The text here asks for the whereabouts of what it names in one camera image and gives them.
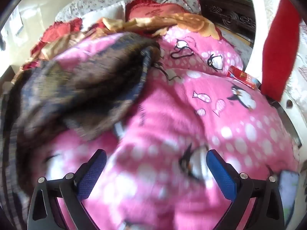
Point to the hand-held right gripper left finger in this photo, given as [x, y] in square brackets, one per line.
[92, 176]

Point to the gold and red blanket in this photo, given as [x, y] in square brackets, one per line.
[144, 25]

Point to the red frilled pillow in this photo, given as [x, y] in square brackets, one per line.
[60, 30]

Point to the dark floral patterned cloth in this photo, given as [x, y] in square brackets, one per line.
[79, 93]

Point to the red snack packet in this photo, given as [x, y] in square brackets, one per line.
[242, 76]

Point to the white wall paper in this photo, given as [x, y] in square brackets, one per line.
[15, 22]

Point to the dark carved wooden furniture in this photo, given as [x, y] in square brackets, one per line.
[227, 9]

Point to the pink penguin print blanket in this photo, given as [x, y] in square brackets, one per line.
[191, 129]

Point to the red embroidered frilled cushion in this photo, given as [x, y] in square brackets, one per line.
[150, 10]

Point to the red curtain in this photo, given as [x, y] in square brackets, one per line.
[280, 48]

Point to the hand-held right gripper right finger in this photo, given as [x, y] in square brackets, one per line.
[221, 176]

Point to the white pillow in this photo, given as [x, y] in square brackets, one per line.
[100, 16]

